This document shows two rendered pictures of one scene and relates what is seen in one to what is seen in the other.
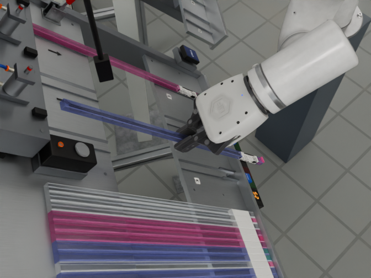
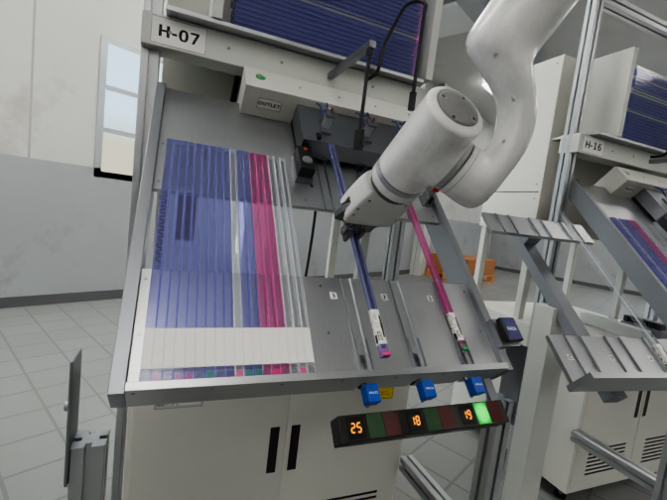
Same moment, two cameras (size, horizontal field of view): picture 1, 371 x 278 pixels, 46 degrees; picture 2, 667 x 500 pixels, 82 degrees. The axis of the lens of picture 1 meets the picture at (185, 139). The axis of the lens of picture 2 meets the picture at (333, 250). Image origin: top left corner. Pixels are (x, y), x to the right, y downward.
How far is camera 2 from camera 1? 1.02 m
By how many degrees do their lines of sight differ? 82
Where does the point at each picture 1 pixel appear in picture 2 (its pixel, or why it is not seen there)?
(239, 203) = (325, 361)
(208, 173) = (350, 319)
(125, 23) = (535, 346)
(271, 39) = not seen: outside the picture
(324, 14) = (502, 133)
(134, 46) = (461, 268)
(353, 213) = not seen: outside the picture
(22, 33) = (373, 146)
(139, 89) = (518, 464)
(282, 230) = not seen: outside the picture
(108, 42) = (448, 252)
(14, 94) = (322, 123)
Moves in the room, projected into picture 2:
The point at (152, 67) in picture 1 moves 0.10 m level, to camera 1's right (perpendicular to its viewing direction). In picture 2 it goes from (455, 288) to (475, 299)
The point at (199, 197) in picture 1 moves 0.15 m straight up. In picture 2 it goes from (312, 289) to (322, 208)
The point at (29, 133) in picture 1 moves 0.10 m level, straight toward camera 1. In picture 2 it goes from (303, 130) to (266, 119)
